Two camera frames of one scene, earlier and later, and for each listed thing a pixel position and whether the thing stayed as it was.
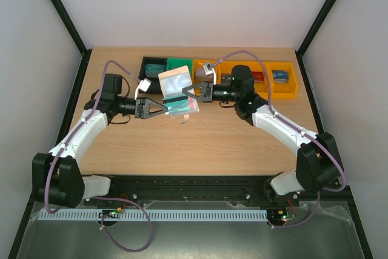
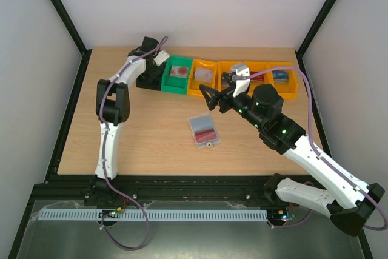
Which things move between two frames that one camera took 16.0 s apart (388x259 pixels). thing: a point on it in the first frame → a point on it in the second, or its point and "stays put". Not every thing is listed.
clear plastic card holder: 179,103 → 204,130
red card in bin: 258,76 stays put
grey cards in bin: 226,79 stays put
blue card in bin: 280,76 stays put
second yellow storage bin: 225,67 stays put
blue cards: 173,85 → 201,124
